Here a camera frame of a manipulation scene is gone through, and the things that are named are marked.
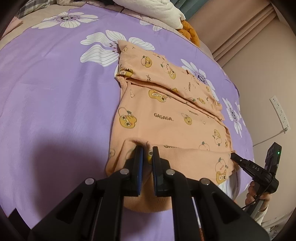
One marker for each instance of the pink folded garment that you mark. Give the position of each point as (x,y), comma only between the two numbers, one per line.
(15,22)

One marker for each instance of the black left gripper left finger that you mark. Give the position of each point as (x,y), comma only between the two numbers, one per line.
(93,211)

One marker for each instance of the white goose plush toy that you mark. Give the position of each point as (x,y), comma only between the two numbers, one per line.
(163,11)

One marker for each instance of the white wall power strip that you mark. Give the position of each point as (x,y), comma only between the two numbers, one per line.
(280,113)

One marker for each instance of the grey plaid pillow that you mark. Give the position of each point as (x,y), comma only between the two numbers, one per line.
(33,5)

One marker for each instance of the pink beige curtain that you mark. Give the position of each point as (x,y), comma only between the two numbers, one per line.
(225,27)

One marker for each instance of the person right hand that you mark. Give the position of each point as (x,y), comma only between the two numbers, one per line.
(251,196)

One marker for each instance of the purple floral bed sheet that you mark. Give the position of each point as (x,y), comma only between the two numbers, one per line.
(56,115)

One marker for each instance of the orange cartoon print baby garment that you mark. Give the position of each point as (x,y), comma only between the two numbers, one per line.
(165,106)

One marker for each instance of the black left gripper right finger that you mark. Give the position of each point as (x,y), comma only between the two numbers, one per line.
(201,210)

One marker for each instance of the teal curtain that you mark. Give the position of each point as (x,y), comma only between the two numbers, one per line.
(188,7)

